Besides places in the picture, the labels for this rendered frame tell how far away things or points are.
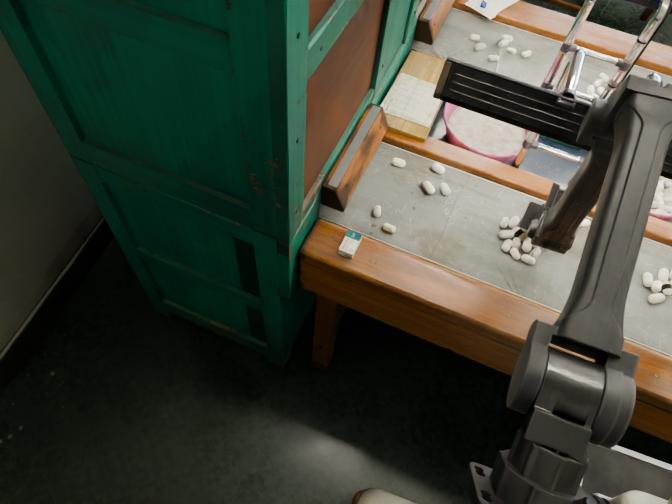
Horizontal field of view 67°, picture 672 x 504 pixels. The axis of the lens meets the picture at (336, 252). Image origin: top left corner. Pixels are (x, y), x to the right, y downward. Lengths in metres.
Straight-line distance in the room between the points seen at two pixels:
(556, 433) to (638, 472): 0.30
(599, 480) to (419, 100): 1.03
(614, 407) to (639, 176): 0.25
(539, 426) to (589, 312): 0.13
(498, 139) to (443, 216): 0.33
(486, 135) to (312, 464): 1.14
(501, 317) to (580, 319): 0.58
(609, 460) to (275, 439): 1.17
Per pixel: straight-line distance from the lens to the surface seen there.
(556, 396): 0.56
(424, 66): 1.60
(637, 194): 0.64
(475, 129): 1.52
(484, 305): 1.15
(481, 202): 1.34
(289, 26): 0.69
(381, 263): 1.14
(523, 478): 0.56
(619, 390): 0.57
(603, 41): 1.96
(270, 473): 1.76
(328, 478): 1.76
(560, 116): 1.08
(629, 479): 0.83
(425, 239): 1.23
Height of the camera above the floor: 1.74
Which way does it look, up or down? 59 degrees down
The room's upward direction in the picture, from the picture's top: 8 degrees clockwise
